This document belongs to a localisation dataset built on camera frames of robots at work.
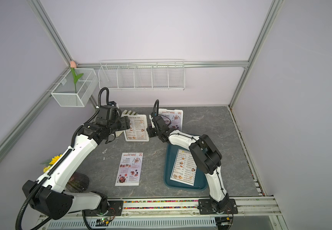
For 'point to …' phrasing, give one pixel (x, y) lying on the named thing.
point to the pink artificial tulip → (76, 78)
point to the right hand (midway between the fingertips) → (148, 127)
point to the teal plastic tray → (200, 181)
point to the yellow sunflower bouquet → (51, 163)
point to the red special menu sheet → (129, 169)
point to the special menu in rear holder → (173, 118)
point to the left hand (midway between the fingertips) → (124, 121)
